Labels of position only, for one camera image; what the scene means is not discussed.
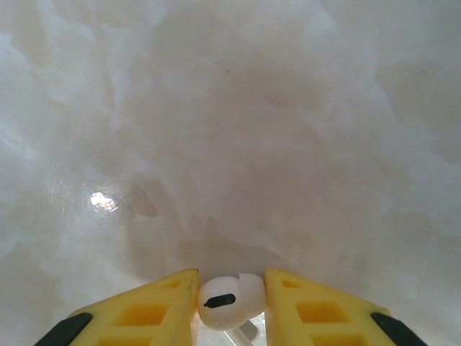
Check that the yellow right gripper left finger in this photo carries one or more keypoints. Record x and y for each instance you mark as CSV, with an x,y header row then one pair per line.
x,y
173,295

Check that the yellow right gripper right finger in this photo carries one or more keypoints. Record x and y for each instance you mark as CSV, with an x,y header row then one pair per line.
x,y
284,299

